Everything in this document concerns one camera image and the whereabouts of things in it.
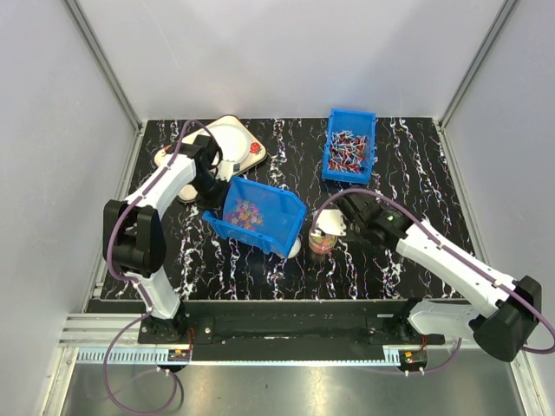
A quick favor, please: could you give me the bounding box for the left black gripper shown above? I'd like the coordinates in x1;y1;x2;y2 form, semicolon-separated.
191;172;232;223

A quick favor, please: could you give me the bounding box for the blue bin of star candies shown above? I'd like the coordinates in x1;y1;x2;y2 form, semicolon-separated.
202;176;307;258

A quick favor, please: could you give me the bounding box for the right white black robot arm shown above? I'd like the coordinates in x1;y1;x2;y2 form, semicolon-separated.
336;192;542;362

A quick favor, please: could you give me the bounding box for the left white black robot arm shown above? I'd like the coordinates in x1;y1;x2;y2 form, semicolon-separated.
103;134;229;343

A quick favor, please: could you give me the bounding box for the blue bin of wrapped candies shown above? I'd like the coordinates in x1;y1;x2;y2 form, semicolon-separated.
322;108;376;185

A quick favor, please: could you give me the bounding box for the clear glass jar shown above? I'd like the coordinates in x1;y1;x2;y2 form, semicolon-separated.
308;231;338;256

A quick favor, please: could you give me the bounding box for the strawberry pattern tray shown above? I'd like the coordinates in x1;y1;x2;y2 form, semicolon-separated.
153;115;267;204

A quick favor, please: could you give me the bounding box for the white round jar lid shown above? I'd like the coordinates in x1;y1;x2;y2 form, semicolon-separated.
288;237;302;258

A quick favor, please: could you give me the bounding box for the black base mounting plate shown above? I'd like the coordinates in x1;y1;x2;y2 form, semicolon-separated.
138;300;445;351

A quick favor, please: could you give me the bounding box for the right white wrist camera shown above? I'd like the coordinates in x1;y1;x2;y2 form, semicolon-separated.
313;208;348;237

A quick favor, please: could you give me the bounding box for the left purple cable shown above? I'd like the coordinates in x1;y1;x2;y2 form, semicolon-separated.
101;119;218;413

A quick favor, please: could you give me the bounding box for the white slotted cable duct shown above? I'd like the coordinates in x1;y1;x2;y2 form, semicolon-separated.
76;346;426;367

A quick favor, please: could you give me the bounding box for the aluminium frame rail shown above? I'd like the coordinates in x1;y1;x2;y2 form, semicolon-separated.
58;314;532;350

